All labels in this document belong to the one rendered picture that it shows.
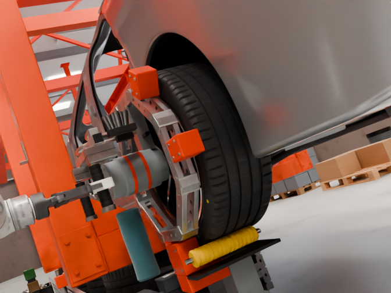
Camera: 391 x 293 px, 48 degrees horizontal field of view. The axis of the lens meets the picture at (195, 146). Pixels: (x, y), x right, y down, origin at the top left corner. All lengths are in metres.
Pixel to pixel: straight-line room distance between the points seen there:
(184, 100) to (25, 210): 0.56
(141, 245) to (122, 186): 0.25
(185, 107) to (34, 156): 0.84
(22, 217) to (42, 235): 2.58
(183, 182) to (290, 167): 3.48
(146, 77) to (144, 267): 0.67
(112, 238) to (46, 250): 1.93
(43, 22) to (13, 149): 1.23
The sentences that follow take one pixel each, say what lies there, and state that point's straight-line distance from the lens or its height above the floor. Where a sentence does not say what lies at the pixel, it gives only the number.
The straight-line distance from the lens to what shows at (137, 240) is 1.61.
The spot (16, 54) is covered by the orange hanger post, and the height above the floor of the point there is 1.55.
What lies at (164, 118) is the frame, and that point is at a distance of 1.34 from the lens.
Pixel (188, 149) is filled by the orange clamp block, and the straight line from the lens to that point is 1.24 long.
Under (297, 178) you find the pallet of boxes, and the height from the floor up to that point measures 0.31.
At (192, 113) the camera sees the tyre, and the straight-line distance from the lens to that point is 1.32.
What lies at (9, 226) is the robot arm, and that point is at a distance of 1.28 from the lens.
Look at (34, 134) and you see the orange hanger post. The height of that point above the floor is 1.18.
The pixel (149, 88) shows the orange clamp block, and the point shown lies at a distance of 1.43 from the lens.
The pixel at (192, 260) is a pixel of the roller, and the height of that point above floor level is 0.51.
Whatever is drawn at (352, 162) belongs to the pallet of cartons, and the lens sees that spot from 7.22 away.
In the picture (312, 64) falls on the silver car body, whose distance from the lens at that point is 1.01.
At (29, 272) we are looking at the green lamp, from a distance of 1.85.
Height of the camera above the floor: 0.71
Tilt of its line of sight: 6 degrees up
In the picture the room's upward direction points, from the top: 20 degrees counter-clockwise
